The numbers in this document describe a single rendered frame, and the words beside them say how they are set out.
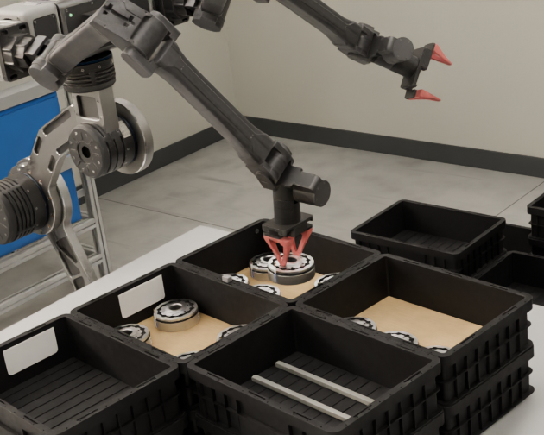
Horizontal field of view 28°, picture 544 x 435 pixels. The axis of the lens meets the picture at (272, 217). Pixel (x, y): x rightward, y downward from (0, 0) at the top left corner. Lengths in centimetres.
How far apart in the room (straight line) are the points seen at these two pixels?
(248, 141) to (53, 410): 67
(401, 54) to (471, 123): 294
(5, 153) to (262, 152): 225
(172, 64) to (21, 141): 232
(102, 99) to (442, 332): 102
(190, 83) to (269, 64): 410
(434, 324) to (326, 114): 377
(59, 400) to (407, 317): 76
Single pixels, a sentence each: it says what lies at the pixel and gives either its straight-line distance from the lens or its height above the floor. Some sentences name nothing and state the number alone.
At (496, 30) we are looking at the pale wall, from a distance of 530.
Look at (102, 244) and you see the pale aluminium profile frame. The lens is 471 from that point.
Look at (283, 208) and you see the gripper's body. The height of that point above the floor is 111.
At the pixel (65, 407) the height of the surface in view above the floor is 83.
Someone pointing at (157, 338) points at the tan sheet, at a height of 83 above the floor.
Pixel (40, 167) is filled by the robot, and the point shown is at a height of 100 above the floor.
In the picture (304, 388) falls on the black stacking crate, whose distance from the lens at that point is 217.
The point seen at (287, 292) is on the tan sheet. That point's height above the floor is 83.
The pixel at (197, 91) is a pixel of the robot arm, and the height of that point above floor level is 141.
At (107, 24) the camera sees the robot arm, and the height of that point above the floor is 156.
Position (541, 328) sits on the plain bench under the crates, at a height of 70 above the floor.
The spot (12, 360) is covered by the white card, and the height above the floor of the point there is 89.
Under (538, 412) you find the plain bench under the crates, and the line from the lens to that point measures 230.
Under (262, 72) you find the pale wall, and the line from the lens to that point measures 626.
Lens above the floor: 196
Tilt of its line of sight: 22 degrees down
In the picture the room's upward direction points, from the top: 7 degrees counter-clockwise
